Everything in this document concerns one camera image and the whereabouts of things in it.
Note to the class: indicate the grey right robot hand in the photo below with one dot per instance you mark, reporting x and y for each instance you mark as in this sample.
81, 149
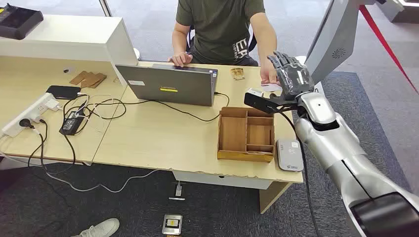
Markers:
293, 80

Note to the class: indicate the person's left hand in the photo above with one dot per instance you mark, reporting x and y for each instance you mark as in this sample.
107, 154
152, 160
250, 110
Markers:
268, 78

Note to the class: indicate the person's right hand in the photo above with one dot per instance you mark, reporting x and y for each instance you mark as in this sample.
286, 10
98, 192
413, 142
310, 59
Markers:
181, 59

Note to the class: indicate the white ID card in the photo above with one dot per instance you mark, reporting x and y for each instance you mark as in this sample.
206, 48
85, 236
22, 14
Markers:
271, 88

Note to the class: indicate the wooden organizer box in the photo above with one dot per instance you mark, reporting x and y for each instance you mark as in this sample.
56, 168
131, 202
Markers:
232, 134

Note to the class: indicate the person's left forearm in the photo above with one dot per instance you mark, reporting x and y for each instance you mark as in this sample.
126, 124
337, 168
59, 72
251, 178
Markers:
266, 42

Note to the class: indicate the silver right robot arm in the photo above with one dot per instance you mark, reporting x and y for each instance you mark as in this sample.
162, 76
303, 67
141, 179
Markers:
327, 137

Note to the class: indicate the person's right forearm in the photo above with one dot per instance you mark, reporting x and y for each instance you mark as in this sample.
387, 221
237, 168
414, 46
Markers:
180, 42

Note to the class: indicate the small wooden card holder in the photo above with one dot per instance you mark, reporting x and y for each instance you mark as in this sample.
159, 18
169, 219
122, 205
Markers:
238, 74

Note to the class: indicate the person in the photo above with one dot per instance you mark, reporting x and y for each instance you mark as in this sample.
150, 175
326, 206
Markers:
222, 29

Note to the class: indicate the grey card reader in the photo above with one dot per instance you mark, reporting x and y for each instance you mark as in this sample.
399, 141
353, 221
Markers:
289, 155

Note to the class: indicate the white round base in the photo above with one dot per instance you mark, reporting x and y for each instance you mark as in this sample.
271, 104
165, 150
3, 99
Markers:
137, 54
300, 59

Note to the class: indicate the grey laptop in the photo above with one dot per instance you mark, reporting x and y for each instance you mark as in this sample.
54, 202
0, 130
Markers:
170, 85

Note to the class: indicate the silver kiosk stand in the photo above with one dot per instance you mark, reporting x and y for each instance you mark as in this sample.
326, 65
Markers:
334, 36

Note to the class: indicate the light wood desk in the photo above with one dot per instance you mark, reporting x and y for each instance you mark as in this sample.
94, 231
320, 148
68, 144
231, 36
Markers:
157, 137
19, 78

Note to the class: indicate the brown wooden piece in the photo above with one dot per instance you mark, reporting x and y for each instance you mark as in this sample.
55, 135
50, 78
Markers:
78, 78
91, 80
102, 78

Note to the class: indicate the silver pole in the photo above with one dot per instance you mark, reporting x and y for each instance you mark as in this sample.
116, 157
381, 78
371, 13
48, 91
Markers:
105, 8

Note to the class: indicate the red barrier strip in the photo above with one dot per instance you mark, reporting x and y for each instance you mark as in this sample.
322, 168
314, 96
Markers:
383, 42

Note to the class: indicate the black phone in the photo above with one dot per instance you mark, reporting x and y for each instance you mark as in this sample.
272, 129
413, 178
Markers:
63, 92

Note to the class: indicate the black power adapter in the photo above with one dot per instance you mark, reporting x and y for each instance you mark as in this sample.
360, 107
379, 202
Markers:
71, 123

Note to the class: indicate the grey stand base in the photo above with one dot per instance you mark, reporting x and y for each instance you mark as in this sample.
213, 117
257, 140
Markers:
402, 14

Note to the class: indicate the floor outlet with plug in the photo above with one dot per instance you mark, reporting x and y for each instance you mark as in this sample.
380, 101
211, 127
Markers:
177, 191

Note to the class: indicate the white charger plug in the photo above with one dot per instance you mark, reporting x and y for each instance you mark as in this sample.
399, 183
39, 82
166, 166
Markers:
53, 104

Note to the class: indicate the white power strip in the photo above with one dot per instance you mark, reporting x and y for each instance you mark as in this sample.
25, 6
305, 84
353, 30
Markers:
29, 114

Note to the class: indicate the metal floor socket plate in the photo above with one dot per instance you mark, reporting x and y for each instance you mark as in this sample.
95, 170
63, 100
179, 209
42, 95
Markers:
172, 224

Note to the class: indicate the black tray device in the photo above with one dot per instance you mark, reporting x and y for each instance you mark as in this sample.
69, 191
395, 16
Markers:
18, 23

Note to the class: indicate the black plug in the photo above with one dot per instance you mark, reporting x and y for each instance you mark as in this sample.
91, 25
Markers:
25, 123

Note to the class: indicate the white sneaker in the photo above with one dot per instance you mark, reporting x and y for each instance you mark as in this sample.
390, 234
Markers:
101, 229

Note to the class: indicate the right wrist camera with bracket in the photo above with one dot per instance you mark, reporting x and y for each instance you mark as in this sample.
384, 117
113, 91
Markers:
262, 102

